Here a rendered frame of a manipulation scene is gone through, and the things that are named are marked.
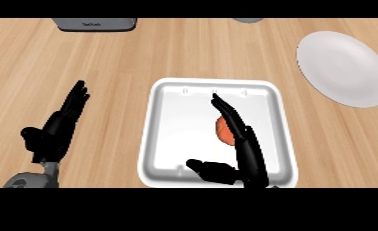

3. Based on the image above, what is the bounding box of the white round plate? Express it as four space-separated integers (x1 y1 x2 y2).
295 30 378 109

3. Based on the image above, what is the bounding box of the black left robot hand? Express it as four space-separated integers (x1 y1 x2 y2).
19 80 91 165

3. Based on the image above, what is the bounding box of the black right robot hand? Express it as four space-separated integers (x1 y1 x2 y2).
184 92 271 189

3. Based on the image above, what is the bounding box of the grey round object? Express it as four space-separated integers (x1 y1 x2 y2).
230 17 265 24

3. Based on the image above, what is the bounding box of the white rectangular tray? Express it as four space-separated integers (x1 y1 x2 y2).
135 77 299 189

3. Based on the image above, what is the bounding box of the dark grey appliance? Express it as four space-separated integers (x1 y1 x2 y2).
50 17 138 33

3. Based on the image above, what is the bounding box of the orange squash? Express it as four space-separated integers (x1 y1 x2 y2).
214 115 237 147

